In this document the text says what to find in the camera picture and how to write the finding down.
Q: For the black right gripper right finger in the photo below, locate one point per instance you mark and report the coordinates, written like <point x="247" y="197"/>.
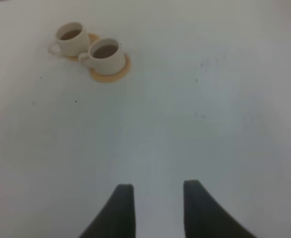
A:
<point x="205" y="218"/>

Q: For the orange saucer far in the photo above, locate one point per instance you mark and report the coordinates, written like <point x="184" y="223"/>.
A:
<point x="90" y="41"/>

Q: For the white teacup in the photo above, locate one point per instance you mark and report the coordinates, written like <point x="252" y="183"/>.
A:
<point x="105" y="56"/>
<point x="66" y="32"/>

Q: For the white teacup near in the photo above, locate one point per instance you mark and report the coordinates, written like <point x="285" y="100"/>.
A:
<point x="105" y="56"/>

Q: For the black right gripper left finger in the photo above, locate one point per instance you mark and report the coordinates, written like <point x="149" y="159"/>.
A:
<point x="117" y="218"/>

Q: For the white teacup far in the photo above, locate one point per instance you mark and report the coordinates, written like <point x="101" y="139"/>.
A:
<point x="66" y="32"/>

